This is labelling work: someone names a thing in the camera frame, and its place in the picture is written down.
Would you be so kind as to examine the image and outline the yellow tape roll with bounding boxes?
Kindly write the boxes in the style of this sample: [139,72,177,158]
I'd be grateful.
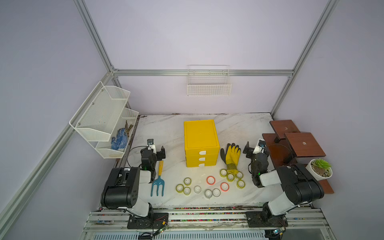
[237,180,246,189]
[235,171,244,180]
[184,177,192,186]
[176,184,184,193]
[226,173,236,182]
[219,169,228,178]
[183,187,191,196]

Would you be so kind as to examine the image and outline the yellow plastic drawer cabinet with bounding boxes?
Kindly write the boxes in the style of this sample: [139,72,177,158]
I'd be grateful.
[184,120,220,168]

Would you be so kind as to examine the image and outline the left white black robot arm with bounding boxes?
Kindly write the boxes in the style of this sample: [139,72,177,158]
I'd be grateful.
[101,145,166,220]

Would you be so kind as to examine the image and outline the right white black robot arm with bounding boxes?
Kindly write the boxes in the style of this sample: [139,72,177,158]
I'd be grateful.
[243,139,325,228]

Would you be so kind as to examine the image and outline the red tape roll lower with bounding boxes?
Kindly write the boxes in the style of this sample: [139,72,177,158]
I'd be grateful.
[220,182,230,192]

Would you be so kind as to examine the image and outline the red tape roll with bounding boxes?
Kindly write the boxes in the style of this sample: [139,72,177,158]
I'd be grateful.
[220,182,230,192]
[206,176,216,186]

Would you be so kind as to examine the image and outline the red tape roll upper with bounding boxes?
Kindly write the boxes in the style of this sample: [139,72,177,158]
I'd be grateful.
[206,176,216,186]

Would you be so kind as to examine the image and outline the white tape roll left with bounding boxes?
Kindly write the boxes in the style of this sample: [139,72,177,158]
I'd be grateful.
[194,186,202,194]

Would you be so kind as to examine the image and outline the white tape roll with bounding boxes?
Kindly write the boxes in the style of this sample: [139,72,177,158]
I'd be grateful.
[204,189,213,199]
[194,186,202,194]
[212,188,221,198]

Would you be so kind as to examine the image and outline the white tape roll right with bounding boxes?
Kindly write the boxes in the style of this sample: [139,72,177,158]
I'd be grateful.
[212,188,221,198]

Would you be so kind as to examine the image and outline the white tape roll middle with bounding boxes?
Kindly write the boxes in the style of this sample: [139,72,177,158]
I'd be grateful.
[204,189,213,199]

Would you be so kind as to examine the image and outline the yellow black work glove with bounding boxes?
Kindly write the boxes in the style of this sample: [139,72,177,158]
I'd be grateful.
[220,143,242,175]

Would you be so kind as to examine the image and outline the brown wooden stepped shelf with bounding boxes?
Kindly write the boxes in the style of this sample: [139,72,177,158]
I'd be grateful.
[261,119,335,195]

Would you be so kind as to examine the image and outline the blue cloth item on shelf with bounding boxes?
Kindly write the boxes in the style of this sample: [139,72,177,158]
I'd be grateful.
[111,128,128,150]

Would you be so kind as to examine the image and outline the potted succulent white pot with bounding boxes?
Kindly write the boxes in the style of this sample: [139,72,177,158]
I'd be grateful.
[306,159,333,181]

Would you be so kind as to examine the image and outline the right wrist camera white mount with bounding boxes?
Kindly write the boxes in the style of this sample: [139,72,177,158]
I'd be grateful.
[253,139,266,154]

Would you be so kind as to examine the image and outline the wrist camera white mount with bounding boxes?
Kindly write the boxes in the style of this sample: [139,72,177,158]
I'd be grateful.
[147,139,157,153]
[253,139,266,154]

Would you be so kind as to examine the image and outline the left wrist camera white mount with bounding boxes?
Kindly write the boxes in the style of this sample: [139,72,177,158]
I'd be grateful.
[147,139,157,153]

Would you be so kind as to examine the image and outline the teal garden fork yellow handle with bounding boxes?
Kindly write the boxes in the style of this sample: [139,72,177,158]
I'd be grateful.
[151,161,165,197]

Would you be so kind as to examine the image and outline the white mesh two-tier wall shelf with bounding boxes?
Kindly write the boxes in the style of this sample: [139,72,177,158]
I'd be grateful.
[69,82,139,159]

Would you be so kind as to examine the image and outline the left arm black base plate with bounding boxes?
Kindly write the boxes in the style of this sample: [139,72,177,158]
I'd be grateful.
[127,213,169,230]

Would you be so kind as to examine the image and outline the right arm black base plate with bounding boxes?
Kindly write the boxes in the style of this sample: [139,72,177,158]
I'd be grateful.
[246,212,288,228]

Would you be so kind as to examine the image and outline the white wire wall basket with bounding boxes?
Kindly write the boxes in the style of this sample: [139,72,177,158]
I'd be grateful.
[187,65,232,97]

